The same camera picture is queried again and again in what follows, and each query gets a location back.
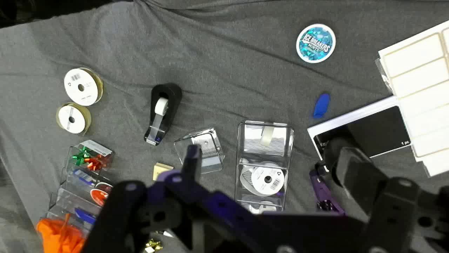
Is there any large gold ribbon spool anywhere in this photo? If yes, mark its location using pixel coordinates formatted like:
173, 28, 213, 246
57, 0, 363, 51
63, 66, 105, 107

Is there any purple umbrella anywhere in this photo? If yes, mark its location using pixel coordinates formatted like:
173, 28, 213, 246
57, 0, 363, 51
308, 162, 347, 216

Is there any grey tablecloth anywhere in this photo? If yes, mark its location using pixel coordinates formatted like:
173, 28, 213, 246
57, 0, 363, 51
0, 0, 449, 253

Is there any black box with white edge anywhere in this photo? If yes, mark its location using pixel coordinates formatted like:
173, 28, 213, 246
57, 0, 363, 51
305, 95, 412, 163

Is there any clear box with red ribbon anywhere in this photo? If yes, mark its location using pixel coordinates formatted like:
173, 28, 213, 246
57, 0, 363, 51
54, 167, 113, 208

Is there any round blue tin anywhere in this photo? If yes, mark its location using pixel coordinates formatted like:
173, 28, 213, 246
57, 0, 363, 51
294, 22, 338, 65

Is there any clear box of gift bows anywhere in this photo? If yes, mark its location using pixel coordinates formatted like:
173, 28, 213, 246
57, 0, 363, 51
64, 138, 115, 177

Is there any shiny yellow gift bow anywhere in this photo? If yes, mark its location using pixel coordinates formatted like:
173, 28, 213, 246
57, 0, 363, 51
141, 236, 165, 253

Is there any small blue plastic clip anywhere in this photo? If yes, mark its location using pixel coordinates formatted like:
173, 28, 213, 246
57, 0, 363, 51
310, 91, 332, 121

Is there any clear box with blue ribbon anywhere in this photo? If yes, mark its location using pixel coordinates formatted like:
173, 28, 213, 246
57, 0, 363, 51
46, 201, 96, 236

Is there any red gift bow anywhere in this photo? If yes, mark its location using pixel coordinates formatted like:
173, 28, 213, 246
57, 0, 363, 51
85, 155, 109, 173

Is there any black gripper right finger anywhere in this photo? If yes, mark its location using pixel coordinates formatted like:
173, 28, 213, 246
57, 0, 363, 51
335, 146, 422, 253

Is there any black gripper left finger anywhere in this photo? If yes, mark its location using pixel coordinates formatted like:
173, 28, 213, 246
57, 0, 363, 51
82, 145, 263, 253

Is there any black tape dispenser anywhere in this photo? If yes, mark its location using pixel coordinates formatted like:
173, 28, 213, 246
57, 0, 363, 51
141, 81, 183, 147

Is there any small clear plastic container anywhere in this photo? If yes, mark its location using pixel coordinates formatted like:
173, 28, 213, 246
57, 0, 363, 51
172, 126, 227, 176

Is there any white ribbon spool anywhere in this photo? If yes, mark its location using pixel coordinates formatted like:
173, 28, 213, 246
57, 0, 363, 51
239, 163, 286, 194

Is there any green gift bow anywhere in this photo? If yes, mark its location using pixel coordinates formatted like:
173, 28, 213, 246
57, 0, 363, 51
70, 145, 92, 166

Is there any small gold ribbon spool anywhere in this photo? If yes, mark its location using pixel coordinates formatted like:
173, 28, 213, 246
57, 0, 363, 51
54, 103, 92, 136

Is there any large clear plastic clamshell container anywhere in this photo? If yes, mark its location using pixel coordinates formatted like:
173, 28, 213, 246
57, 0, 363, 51
234, 119, 296, 216

